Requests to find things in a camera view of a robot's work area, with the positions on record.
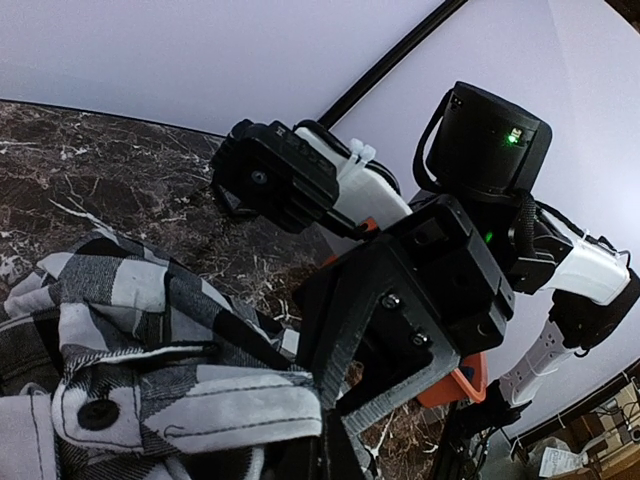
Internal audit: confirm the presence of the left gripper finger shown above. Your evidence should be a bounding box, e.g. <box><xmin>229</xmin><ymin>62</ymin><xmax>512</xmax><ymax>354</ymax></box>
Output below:
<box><xmin>299</xmin><ymin>410</ymin><xmax>366</xmax><ymax>480</ymax></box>

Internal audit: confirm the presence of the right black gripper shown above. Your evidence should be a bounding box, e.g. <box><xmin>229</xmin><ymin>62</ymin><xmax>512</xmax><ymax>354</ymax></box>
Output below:
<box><xmin>293</xmin><ymin>194</ymin><xmax>515</xmax><ymax>435</ymax></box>

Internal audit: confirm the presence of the black white plaid shirt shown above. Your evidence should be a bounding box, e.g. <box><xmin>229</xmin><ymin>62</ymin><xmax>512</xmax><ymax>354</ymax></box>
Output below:
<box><xmin>1</xmin><ymin>229</ymin><xmax>324</xmax><ymax>479</ymax></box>

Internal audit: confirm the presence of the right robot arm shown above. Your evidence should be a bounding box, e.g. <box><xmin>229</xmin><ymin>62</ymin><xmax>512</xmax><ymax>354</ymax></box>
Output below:
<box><xmin>296</xmin><ymin>82</ymin><xmax>639</xmax><ymax>437</ymax></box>

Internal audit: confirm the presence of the orange plastic basket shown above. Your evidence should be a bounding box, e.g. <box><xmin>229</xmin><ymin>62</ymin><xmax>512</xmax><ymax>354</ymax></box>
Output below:
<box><xmin>319</xmin><ymin>217</ymin><xmax>489</xmax><ymax>409</ymax></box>

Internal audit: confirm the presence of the right black frame post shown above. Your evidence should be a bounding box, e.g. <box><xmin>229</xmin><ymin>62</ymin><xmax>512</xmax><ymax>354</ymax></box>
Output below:
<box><xmin>318</xmin><ymin>0</ymin><xmax>469</xmax><ymax>129</ymax></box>

